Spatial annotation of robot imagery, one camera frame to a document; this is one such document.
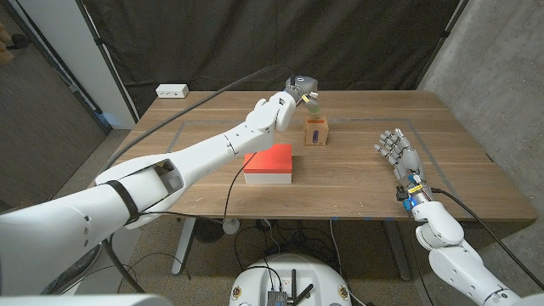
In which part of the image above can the black backdrop stand pole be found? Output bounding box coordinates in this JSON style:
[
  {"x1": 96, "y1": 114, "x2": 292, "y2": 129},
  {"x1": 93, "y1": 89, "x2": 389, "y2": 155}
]
[
  {"x1": 75, "y1": 0, "x2": 139, "y2": 124},
  {"x1": 414, "y1": 0, "x2": 471, "y2": 90}
]

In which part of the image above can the black backdrop curtain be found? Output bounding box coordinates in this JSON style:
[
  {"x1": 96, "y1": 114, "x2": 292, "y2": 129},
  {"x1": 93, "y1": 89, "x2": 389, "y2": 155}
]
[{"x1": 80, "y1": 0, "x2": 465, "y2": 116}]

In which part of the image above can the white robot torso base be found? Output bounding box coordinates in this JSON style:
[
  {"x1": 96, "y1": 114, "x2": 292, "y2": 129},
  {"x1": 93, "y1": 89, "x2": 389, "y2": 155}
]
[{"x1": 229, "y1": 252, "x2": 353, "y2": 306}]

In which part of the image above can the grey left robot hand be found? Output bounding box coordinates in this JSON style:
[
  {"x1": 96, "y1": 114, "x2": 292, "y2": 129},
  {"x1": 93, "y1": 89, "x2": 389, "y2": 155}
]
[{"x1": 283, "y1": 75, "x2": 321, "y2": 114}]

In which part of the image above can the black floor fan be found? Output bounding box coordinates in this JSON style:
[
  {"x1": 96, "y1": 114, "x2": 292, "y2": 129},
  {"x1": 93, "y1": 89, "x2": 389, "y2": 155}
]
[{"x1": 194, "y1": 218, "x2": 225, "y2": 245}]

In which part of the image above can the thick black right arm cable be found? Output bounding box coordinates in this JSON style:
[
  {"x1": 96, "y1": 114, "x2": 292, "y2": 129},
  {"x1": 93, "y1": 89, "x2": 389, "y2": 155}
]
[{"x1": 430, "y1": 187, "x2": 544, "y2": 291}]

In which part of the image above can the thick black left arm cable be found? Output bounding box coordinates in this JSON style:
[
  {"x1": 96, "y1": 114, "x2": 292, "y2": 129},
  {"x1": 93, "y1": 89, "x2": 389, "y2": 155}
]
[{"x1": 101, "y1": 65, "x2": 295, "y2": 294}]

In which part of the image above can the red block with white base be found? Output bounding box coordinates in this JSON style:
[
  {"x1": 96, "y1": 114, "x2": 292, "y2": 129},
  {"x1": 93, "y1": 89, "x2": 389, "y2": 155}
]
[{"x1": 242, "y1": 143, "x2": 294, "y2": 185}]

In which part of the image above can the white power outlet box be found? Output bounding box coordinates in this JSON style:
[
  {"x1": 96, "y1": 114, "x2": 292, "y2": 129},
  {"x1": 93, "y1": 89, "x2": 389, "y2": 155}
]
[{"x1": 155, "y1": 83, "x2": 190, "y2": 99}]

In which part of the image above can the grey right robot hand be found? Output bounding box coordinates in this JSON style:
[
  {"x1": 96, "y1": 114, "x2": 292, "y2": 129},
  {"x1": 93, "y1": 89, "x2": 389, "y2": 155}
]
[{"x1": 373, "y1": 128, "x2": 435, "y2": 205}]

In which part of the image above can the black leather shoe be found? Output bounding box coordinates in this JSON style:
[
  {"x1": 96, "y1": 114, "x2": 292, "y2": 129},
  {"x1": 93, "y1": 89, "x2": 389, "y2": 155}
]
[{"x1": 42, "y1": 244, "x2": 104, "y2": 295}]

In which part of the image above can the white table leg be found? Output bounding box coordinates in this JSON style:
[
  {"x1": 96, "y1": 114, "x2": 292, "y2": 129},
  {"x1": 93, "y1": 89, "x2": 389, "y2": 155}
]
[{"x1": 171, "y1": 216, "x2": 197, "y2": 276}]

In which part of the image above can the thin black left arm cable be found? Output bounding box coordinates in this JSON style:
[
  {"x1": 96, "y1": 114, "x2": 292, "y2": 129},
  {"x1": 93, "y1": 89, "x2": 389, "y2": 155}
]
[{"x1": 222, "y1": 151, "x2": 258, "y2": 223}]

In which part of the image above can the grey tape outline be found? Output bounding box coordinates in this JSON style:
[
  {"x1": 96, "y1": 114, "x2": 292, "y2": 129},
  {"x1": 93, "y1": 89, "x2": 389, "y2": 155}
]
[{"x1": 167, "y1": 117, "x2": 462, "y2": 201}]

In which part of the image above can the black floor cable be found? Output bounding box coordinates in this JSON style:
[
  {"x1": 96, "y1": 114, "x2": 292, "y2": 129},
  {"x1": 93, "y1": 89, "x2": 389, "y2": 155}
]
[{"x1": 116, "y1": 252, "x2": 192, "y2": 294}]

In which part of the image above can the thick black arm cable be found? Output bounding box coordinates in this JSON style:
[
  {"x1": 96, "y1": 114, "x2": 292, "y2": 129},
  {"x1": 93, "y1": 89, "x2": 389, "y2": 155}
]
[
  {"x1": 101, "y1": 65, "x2": 295, "y2": 294},
  {"x1": 430, "y1": 187, "x2": 544, "y2": 291}
]

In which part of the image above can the cardboard box with coloured slots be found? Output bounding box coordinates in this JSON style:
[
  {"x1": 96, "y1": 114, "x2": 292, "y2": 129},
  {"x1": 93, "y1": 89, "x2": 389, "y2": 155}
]
[{"x1": 303, "y1": 115, "x2": 330, "y2": 147}]

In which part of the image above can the grey radio module with antennas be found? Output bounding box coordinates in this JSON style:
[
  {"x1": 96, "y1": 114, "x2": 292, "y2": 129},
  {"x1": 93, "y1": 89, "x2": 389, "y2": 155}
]
[{"x1": 266, "y1": 268, "x2": 315, "y2": 306}]

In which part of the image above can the grey table leg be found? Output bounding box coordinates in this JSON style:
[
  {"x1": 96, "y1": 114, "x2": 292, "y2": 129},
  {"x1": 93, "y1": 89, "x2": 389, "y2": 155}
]
[{"x1": 381, "y1": 220, "x2": 412, "y2": 282}]

